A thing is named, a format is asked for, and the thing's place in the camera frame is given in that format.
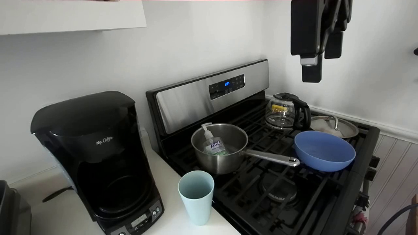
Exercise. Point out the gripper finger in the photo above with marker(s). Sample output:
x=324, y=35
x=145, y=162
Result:
x=307, y=29
x=334, y=42

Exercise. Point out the blue bowl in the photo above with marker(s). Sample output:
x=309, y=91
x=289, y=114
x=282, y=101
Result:
x=323, y=150

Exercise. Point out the stainless steel gas stove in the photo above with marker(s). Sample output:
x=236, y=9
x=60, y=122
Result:
x=261, y=182

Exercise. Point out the stove burner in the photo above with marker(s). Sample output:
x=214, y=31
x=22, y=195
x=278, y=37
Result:
x=279, y=191

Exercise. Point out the stainless steel pan lid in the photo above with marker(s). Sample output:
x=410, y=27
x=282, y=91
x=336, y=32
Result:
x=343, y=128

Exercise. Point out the clear hand sanitizer pump bottle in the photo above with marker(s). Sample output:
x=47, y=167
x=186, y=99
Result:
x=214, y=145

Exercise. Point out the stainless steel saucepan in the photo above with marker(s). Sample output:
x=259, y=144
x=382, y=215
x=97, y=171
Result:
x=225, y=156

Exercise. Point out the light blue plastic cup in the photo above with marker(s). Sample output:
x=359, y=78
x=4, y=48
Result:
x=196, y=197

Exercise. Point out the black drip coffee maker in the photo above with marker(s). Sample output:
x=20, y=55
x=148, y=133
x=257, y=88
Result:
x=101, y=156

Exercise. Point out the black appliance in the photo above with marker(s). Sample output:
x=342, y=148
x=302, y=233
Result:
x=13, y=212

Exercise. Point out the white wall cabinet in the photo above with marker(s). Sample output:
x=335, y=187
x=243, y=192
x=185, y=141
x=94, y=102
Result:
x=65, y=14

